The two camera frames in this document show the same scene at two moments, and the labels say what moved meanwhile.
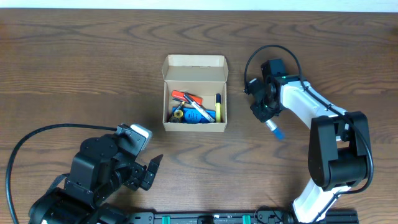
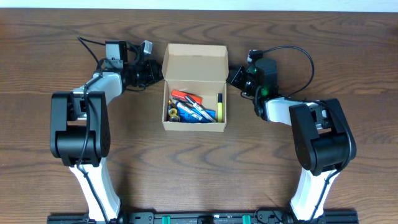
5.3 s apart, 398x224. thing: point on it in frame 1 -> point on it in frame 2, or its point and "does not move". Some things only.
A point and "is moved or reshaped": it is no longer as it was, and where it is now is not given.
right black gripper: (264, 112) -> (236, 78)
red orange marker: (179, 96) does not move
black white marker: (198, 107) does not move
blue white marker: (278, 132) -> (188, 110)
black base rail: (336, 217) does not move
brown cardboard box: (195, 93) is moved or reshaped
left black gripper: (140, 176) -> (152, 73)
